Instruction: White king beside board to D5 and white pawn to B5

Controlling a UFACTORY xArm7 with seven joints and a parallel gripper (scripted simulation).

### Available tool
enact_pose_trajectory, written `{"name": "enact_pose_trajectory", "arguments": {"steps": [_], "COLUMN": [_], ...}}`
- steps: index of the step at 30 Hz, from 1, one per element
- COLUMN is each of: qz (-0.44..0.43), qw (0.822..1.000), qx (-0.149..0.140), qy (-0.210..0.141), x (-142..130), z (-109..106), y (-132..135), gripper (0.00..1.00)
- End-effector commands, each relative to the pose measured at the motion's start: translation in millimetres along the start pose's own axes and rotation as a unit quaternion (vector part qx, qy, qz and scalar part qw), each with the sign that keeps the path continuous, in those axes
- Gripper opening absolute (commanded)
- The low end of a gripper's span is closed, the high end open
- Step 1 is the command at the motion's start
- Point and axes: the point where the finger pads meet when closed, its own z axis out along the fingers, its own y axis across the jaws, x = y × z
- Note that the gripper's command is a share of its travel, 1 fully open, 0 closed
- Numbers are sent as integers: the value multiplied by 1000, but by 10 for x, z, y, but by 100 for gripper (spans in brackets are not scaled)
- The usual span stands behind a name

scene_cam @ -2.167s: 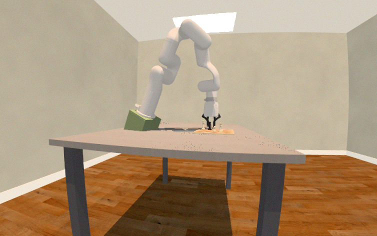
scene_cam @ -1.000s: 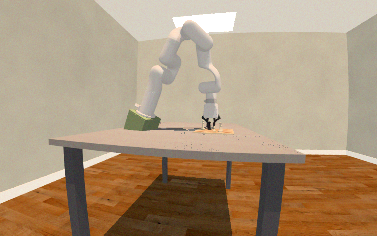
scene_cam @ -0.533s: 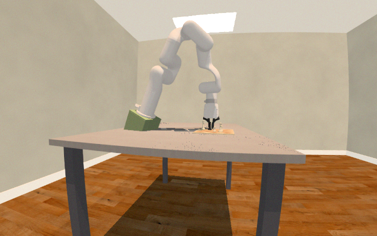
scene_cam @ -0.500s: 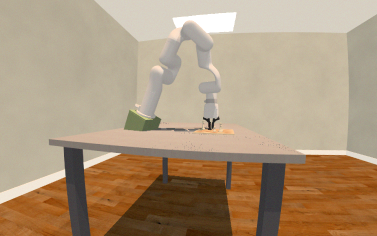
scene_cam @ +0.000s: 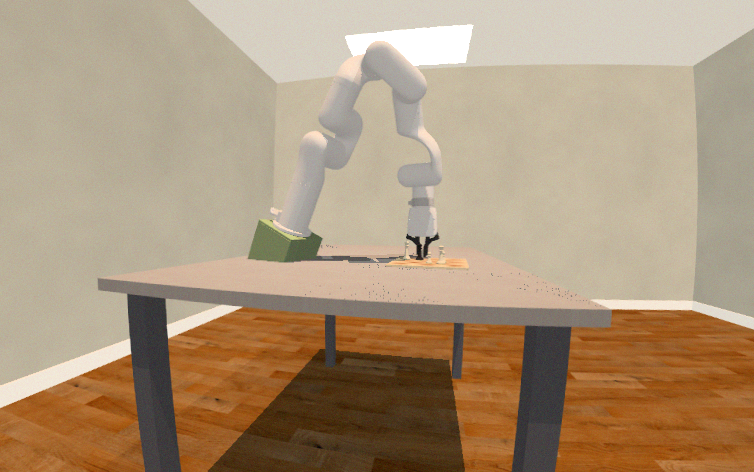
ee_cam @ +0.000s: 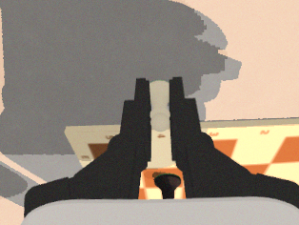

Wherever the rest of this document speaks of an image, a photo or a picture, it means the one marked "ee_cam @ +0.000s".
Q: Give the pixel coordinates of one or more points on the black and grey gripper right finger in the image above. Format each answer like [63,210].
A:
[212,173]

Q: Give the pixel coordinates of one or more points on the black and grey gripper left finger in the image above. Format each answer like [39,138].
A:
[116,173]

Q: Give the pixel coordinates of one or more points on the black chess piece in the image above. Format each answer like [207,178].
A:
[167,183]

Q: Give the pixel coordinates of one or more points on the white pawn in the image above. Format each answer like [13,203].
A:
[159,97]

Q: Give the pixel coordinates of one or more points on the orange and cream chessboard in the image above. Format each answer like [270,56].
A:
[269,147]

